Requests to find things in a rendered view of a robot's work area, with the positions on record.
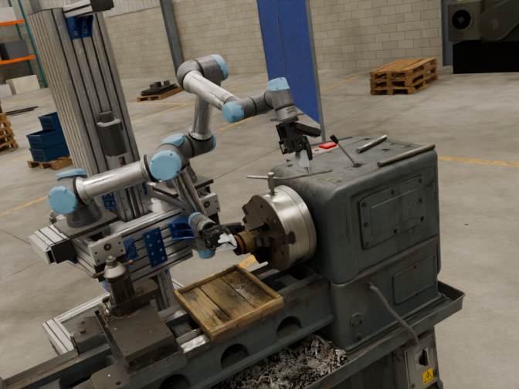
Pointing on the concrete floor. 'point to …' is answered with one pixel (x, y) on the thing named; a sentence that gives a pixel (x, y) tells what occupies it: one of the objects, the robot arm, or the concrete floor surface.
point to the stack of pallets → (6, 134)
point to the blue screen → (293, 54)
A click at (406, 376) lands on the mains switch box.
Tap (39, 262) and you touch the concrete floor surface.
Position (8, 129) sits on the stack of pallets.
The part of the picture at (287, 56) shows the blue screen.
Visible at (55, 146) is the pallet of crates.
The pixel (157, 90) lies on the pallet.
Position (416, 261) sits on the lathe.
